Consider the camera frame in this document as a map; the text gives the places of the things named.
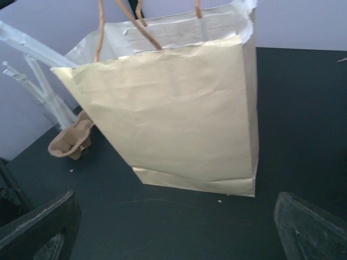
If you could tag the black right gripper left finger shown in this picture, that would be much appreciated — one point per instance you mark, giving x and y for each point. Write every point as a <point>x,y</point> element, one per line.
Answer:
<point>60,218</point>

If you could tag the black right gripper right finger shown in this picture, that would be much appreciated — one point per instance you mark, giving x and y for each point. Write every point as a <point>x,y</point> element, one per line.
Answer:
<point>307,231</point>

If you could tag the cream paper bag with handles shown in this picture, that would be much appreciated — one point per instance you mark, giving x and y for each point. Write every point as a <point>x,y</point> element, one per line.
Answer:
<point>176,96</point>

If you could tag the white stirrers in holder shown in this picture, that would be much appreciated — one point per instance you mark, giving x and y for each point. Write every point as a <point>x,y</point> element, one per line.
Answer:
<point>33,53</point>

